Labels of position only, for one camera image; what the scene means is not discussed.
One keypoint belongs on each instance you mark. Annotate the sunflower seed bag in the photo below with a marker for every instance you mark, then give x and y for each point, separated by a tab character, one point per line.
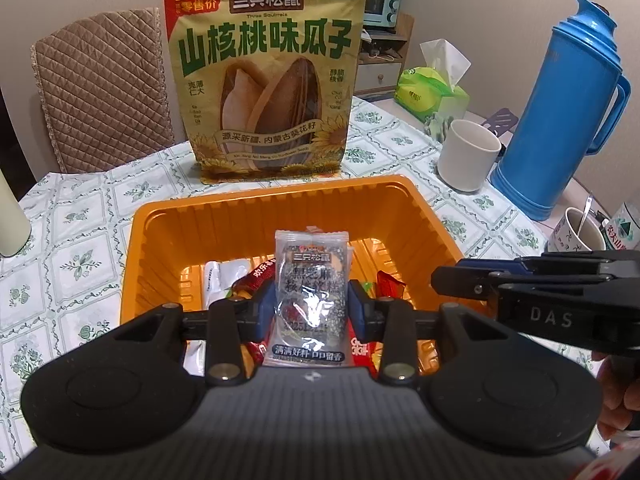
265	85

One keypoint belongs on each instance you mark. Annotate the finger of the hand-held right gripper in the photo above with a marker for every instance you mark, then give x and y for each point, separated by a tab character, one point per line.
560	265
465	280

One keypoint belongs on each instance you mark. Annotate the white-green snack packet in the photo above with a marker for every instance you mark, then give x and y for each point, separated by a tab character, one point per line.
225	277

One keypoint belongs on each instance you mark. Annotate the small red candy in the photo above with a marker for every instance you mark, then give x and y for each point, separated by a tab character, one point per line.
390	287

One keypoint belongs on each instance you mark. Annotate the white insulated bottle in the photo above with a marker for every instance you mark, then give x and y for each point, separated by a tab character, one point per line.
12	215

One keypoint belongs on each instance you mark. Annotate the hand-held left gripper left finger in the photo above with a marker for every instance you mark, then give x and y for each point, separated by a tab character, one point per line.
262	312

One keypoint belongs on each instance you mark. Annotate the purple plastic utensil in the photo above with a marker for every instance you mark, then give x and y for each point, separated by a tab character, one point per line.
500	122

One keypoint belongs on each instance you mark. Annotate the orange plastic tray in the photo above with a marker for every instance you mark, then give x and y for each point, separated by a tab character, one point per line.
200	220

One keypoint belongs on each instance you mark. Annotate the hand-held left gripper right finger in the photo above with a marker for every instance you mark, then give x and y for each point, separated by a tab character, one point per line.
357	312

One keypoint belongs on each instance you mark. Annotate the clear plastic water bottle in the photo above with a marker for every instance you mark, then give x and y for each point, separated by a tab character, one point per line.
625	230

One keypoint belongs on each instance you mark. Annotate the wooden side cabinet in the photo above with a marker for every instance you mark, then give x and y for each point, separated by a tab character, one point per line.
385	67

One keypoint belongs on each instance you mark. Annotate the quilted beige chair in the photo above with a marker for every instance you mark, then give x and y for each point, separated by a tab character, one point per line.
100	90

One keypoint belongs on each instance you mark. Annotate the green tissue pack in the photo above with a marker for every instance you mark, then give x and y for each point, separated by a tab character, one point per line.
430	92

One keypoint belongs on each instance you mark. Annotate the plain white mug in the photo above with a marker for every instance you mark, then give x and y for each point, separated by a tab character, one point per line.
467	160

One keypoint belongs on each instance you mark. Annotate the patterned white mug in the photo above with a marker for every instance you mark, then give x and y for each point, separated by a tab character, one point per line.
565	240

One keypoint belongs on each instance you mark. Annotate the person's right hand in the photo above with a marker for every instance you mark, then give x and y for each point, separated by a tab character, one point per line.
617	395

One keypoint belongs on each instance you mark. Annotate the brown red candy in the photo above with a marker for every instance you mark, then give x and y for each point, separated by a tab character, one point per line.
252	280

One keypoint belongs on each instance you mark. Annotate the large red snack packet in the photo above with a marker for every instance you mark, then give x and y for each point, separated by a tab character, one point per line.
362	350

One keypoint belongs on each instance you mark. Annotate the metal spoon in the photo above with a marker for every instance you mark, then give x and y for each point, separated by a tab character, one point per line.
586	210

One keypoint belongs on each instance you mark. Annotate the clear black sesame packet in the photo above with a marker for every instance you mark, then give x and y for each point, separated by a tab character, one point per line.
310	300

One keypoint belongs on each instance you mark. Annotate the green floral tablecloth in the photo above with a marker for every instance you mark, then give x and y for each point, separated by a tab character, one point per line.
75	260

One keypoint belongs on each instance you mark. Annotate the blue thermos jug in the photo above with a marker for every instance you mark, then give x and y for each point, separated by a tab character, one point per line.
550	135

